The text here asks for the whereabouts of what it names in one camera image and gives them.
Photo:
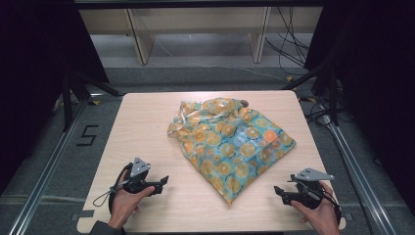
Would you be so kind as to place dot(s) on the aluminium floor rail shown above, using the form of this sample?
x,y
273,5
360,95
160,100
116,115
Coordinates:
x,y
359,169
49,166

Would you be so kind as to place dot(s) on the black tape strip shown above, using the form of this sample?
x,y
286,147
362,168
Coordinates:
x,y
348,217
85,214

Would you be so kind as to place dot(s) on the black curtain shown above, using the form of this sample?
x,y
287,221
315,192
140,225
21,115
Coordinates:
x,y
39,65
375,81

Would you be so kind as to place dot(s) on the yellow tape piece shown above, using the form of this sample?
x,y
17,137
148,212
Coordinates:
x,y
289,78
96,102

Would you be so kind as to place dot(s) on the black metal stand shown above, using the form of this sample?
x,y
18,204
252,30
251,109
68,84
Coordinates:
x,y
67,104
332,94

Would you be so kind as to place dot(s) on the person's right hand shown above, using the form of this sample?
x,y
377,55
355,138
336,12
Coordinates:
x,y
321,215

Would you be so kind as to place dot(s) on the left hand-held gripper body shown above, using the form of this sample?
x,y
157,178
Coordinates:
x,y
138,169

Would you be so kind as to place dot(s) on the teal bag with orange print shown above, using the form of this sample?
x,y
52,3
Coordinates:
x,y
228,143

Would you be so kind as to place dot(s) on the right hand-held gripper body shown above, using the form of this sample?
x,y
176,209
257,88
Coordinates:
x,y
308,187

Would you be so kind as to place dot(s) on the person's left hand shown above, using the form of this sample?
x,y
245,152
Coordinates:
x,y
125,202

